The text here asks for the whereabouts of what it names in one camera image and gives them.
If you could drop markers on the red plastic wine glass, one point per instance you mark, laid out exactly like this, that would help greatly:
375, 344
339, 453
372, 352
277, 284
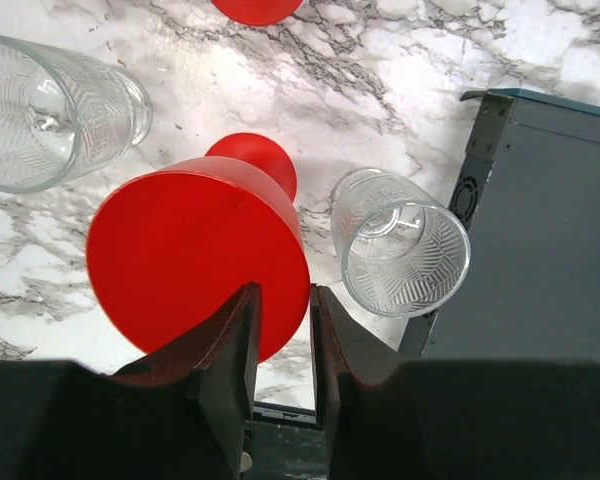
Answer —
166, 249

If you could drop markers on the clear ribbed wine glass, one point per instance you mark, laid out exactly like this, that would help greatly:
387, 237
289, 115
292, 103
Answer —
401, 253

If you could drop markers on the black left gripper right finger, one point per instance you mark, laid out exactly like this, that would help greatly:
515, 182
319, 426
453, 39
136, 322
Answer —
385, 416

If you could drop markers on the clear textured wine glass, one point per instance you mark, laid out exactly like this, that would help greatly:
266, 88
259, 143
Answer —
63, 115

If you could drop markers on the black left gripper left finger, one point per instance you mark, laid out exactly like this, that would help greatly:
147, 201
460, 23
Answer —
177, 413

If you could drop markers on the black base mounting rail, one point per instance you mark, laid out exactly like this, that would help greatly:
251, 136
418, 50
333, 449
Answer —
284, 443

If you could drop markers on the dark grey flat box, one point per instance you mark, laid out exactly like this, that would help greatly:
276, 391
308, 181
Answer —
528, 194

